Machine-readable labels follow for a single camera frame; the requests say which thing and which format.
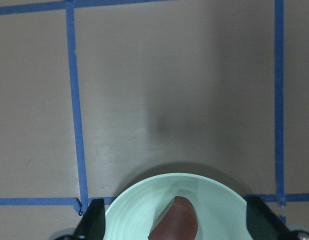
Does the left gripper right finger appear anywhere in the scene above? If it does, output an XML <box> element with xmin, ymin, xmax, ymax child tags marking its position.
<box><xmin>246</xmin><ymin>196</ymin><xmax>295</xmax><ymax>240</ymax></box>

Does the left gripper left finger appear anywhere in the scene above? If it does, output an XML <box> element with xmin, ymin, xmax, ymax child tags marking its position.
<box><xmin>73</xmin><ymin>198</ymin><xmax>106</xmax><ymax>240</ymax></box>

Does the brown bun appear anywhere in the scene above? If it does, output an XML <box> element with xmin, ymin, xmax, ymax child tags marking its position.
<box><xmin>147</xmin><ymin>196</ymin><xmax>198</xmax><ymax>240</ymax></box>

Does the green bowl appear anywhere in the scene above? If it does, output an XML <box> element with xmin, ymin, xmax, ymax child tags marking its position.
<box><xmin>104</xmin><ymin>173</ymin><xmax>251</xmax><ymax>240</ymax></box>

